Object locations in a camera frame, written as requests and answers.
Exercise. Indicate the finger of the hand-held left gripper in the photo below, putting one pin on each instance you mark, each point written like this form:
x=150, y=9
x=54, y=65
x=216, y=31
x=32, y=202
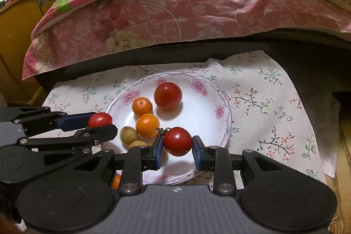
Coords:
x=104, y=132
x=74, y=121

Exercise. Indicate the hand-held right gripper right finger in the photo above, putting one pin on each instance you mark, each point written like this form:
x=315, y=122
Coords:
x=196, y=153

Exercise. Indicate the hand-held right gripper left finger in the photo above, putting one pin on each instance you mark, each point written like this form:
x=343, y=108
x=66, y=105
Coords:
x=158, y=153

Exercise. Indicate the beige longan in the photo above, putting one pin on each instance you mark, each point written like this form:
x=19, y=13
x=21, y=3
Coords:
x=165, y=157
x=129, y=134
x=138, y=144

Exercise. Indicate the red tomato with stem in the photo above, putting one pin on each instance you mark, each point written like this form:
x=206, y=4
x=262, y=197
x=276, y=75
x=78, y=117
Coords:
x=177, y=141

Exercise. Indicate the orange mandarin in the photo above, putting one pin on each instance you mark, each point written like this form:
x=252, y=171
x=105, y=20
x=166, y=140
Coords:
x=142, y=106
x=116, y=182
x=147, y=125

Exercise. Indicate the white plate with pink flowers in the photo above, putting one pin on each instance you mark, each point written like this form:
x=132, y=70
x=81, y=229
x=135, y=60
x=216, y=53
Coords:
x=203, y=116

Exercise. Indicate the floral white tablecloth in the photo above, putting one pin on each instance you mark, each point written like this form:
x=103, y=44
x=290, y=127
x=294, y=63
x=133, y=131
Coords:
x=260, y=113

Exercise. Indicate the yellow wooden cabinet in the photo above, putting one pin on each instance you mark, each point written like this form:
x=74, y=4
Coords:
x=16, y=39

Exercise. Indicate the pink damask blanket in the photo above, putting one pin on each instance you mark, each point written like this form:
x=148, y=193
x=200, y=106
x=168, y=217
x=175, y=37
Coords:
x=192, y=12

